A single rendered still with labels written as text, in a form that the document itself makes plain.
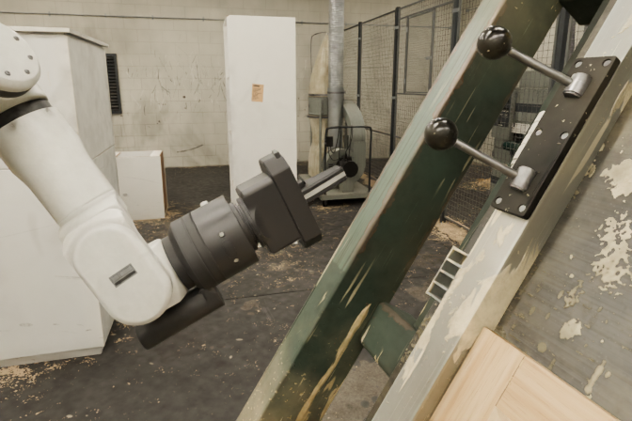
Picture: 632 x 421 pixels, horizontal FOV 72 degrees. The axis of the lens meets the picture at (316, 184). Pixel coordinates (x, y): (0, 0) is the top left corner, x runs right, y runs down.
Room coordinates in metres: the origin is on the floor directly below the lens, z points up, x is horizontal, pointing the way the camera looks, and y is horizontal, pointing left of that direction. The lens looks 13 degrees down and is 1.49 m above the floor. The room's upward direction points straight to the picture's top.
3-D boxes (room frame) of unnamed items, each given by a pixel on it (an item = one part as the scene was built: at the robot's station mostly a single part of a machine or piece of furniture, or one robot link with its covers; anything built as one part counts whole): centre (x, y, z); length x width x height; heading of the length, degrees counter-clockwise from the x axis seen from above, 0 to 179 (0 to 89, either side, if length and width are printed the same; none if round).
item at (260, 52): (4.17, 0.53, 1.03); 0.61 x 0.58 x 2.05; 14
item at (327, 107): (5.91, -0.24, 1.10); 1.37 x 0.70 x 2.20; 14
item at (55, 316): (2.52, 1.56, 0.88); 0.90 x 0.60 x 1.75; 14
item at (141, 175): (4.92, 2.06, 0.36); 0.58 x 0.45 x 0.72; 104
